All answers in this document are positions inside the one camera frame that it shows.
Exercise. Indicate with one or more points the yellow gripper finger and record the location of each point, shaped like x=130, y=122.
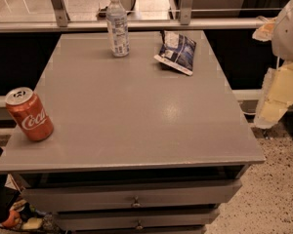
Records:
x=264, y=32
x=276, y=98

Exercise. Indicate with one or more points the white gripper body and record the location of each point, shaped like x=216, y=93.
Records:
x=288, y=33

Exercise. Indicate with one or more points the clear blue-labelled plastic bottle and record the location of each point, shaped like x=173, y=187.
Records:
x=117, y=26

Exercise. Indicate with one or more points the red coke can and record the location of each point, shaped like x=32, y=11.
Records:
x=27, y=110

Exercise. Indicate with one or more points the blue white chip bag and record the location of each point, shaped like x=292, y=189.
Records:
x=177, y=51

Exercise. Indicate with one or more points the grey drawer cabinet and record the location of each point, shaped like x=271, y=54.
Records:
x=132, y=121

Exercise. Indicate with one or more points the lower grey drawer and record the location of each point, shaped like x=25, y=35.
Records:
x=128, y=219

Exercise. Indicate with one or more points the grey drawer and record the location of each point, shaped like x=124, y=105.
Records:
x=128, y=219
x=112, y=197

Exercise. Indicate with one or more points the upper brass drawer knob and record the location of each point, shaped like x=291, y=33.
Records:
x=136, y=204

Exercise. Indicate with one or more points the brass drawer knob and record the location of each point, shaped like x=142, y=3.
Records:
x=136, y=204
x=139, y=226

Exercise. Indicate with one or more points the lower brass drawer knob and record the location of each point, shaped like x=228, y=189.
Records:
x=139, y=226

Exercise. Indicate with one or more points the upper grey drawer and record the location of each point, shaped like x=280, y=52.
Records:
x=112, y=197

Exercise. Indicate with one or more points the yellow sponge on floor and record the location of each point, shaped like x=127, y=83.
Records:
x=32, y=223

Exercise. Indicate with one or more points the right metal window post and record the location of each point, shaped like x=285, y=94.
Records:
x=185, y=11

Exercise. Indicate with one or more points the metal window post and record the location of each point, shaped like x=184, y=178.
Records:
x=61, y=15
x=185, y=11

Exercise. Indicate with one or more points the left metal window post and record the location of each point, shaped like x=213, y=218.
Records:
x=61, y=15

